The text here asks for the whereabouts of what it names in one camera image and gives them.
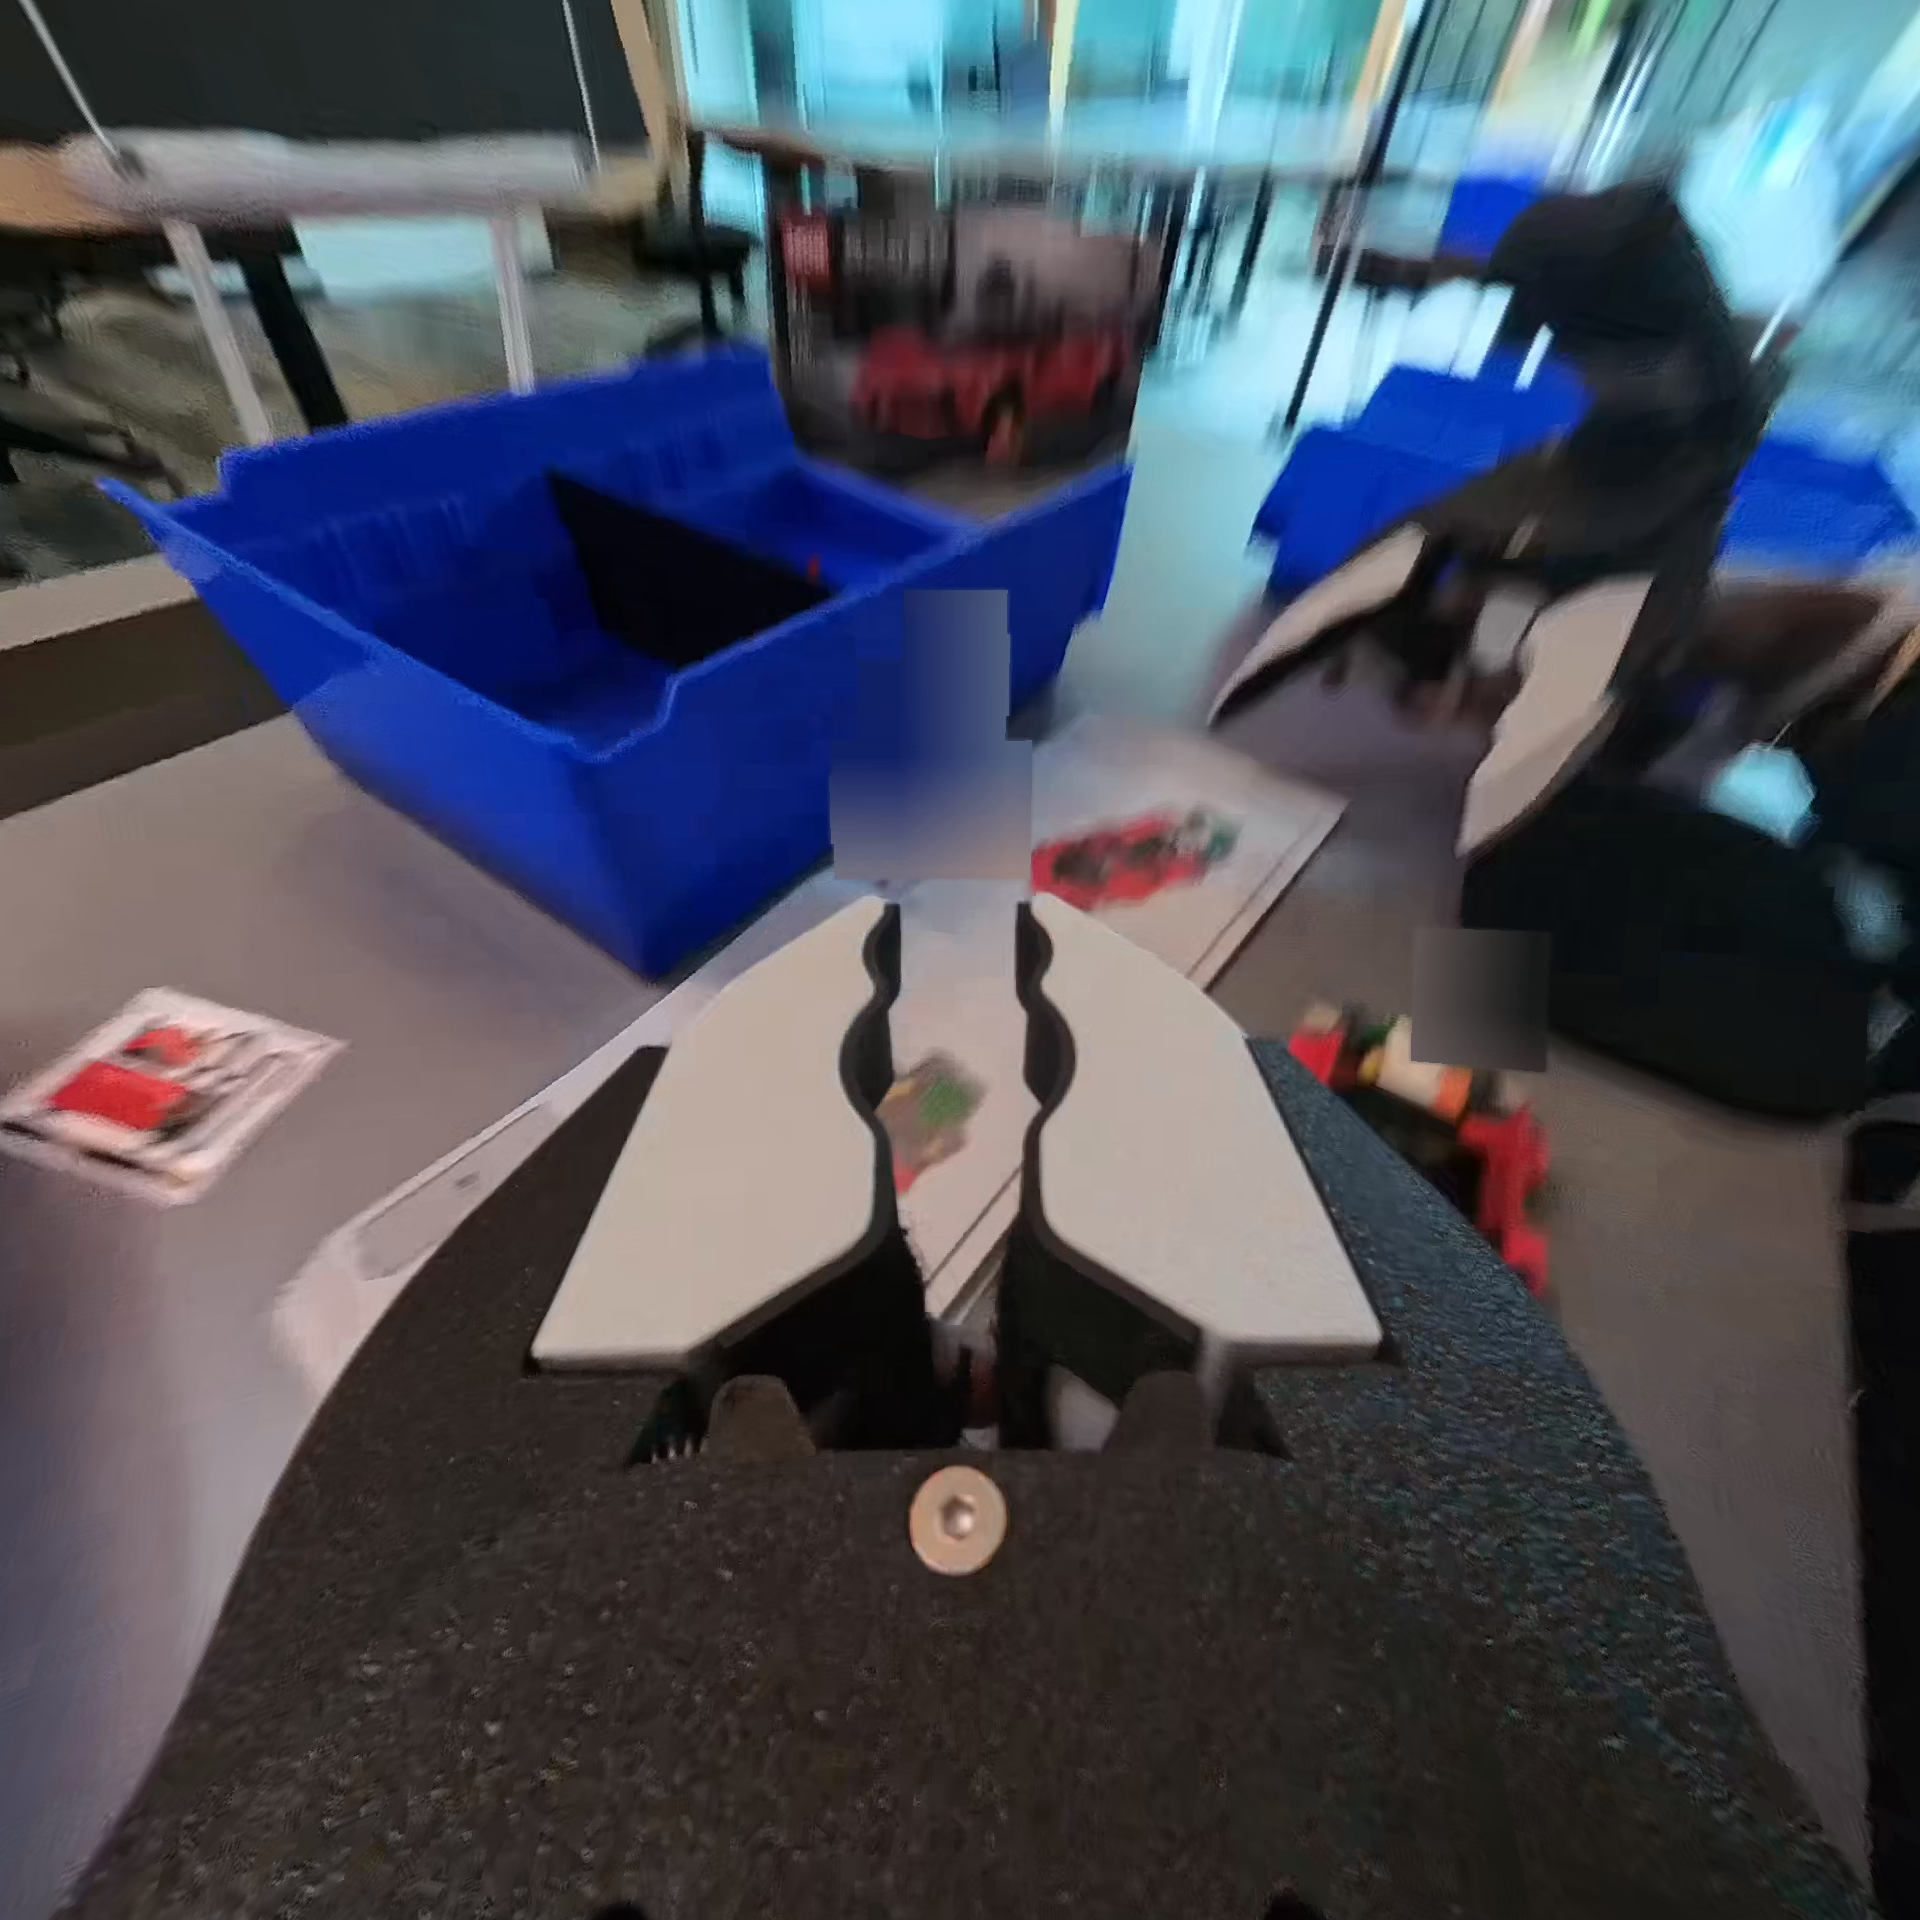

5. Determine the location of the red lego car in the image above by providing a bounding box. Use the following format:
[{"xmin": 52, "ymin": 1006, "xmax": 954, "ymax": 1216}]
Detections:
[{"xmin": 1288, "ymin": 1001, "xmax": 1554, "ymax": 1291}]

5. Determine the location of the black lego set box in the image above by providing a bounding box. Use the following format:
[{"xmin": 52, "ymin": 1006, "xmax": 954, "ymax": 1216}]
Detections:
[{"xmin": 773, "ymin": 201, "xmax": 1164, "ymax": 474}]

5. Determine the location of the black desk with white legs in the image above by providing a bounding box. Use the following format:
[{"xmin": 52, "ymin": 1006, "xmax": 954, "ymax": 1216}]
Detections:
[{"xmin": 60, "ymin": 128, "xmax": 594, "ymax": 438}]

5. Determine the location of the lego instruction booklet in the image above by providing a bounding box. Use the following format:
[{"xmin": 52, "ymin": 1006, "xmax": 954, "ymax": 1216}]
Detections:
[{"xmin": 273, "ymin": 711, "xmax": 1348, "ymax": 1360}]

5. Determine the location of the small blue plastic bin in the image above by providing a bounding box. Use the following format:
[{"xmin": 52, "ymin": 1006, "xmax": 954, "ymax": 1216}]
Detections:
[
  {"xmin": 1725, "ymin": 434, "xmax": 1920, "ymax": 587},
  {"xmin": 1252, "ymin": 360, "xmax": 1592, "ymax": 602}
]

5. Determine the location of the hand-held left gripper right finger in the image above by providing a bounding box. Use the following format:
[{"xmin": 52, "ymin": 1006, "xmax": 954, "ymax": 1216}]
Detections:
[{"xmin": 1014, "ymin": 897, "xmax": 1384, "ymax": 1375}]

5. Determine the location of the white red printed sheet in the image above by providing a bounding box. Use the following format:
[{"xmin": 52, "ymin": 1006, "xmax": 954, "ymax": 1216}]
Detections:
[{"xmin": 0, "ymin": 987, "xmax": 346, "ymax": 1208}]

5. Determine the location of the large blue plastic bin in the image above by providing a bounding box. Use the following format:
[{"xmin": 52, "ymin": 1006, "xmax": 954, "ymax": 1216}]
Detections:
[{"xmin": 102, "ymin": 343, "xmax": 1134, "ymax": 981}]

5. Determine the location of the black bin divider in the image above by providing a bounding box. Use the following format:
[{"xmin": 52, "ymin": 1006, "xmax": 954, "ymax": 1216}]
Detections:
[{"xmin": 546, "ymin": 472, "xmax": 833, "ymax": 670}]

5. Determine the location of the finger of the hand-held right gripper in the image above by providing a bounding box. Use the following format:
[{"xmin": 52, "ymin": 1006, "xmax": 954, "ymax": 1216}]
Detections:
[
  {"xmin": 1205, "ymin": 526, "xmax": 1432, "ymax": 725},
  {"xmin": 1456, "ymin": 575, "xmax": 1658, "ymax": 859}
]

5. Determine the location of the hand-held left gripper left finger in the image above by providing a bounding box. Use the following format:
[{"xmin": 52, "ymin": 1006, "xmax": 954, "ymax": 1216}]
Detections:
[{"xmin": 528, "ymin": 897, "xmax": 927, "ymax": 1375}]

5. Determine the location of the black honeycomb cushion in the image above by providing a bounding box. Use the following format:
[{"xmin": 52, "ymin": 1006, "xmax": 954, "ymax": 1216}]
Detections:
[{"xmin": 1462, "ymin": 779, "xmax": 1869, "ymax": 1121}]

